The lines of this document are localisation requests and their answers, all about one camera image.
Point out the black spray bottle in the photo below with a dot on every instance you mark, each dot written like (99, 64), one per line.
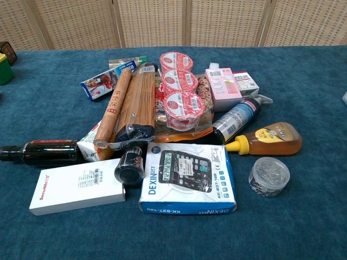
(238, 116)

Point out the yellow cap honey squeeze bottle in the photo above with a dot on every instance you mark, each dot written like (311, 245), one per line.
(273, 140)

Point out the dark glass sauce bottle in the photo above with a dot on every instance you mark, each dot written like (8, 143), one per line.
(46, 153)

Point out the red white yogurt cup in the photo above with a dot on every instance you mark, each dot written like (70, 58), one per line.
(176, 61)
(184, 109)
(179, 80)

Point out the orange snack mix bag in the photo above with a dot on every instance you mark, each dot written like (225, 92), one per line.
(207, 108)

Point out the bamboo mat in plastic bag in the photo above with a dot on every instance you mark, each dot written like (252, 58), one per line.
(141, 100)

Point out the blue white calculator box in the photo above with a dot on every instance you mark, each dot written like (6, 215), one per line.
(187, 178)

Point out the black cylindrical jar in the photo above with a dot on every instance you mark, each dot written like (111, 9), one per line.
(130, 169)

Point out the pink carton box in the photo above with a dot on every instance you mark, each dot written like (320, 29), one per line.
(223, 90)

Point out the wooden rolling pin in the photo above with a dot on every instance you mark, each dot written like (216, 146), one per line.
(114, 105)

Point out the silver green tube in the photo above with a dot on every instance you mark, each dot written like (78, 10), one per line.
(127, 62)

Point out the green white carton box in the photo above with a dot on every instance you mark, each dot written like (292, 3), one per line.
(90, 147)

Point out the white red small box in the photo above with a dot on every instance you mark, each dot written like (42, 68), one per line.
(245, 82)

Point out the blue spider-man toothpaste box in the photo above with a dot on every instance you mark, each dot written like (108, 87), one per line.
(100, 82)

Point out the clear round tub of clips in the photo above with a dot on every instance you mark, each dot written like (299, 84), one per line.
(268, 176)

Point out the woven folding screen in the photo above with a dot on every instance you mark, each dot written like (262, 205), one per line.
(173, 23)

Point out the white SnowNite box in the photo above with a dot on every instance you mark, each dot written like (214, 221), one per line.
(78, 187)

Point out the white object at table edge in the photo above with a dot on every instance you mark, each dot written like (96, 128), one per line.
(344, 98)

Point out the green container yellow lid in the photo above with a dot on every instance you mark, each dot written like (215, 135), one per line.
(5, 70)

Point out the dark brown box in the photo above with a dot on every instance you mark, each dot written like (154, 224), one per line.
(7, 52)

